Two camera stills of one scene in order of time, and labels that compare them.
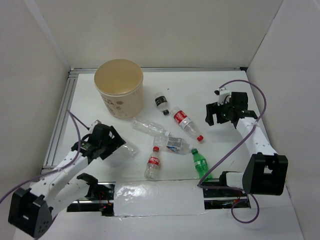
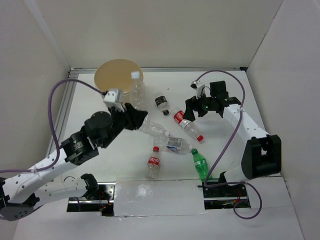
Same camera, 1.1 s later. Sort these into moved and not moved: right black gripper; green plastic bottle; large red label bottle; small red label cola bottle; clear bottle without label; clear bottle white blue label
Moved: right black gripper; clear bottle without label
Not moved: clear bottle white blue label; large red label bottle; green plastic bottle; small red label cola bottle
